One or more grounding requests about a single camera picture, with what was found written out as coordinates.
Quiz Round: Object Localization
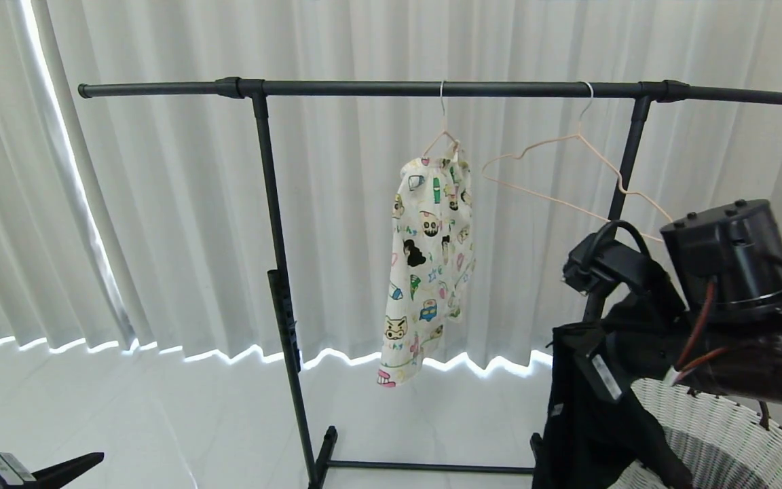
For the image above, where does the white laundry basket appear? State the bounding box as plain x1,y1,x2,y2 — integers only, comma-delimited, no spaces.
607,377,782,489

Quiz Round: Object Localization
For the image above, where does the black clothes rack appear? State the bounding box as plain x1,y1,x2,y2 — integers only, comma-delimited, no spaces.
77,76,782,489

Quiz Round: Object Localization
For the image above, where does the black garment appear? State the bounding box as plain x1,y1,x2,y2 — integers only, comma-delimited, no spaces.
532,321,696,489

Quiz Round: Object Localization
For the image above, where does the black cable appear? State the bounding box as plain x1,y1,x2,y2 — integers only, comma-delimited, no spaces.
580,219,653,272

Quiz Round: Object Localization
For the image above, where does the cream printed garment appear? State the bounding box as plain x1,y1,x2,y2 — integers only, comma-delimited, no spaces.
376,151,477,389

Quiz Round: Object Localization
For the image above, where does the white curtain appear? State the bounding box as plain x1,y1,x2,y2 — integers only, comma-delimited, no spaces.
0,0,782,380

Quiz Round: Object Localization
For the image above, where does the pink clothes hanger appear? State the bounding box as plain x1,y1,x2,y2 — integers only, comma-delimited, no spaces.
481,81,675,244
420,80,463,164

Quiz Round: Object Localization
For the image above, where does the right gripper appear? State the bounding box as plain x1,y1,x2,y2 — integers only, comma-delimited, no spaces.
571,289,782,412

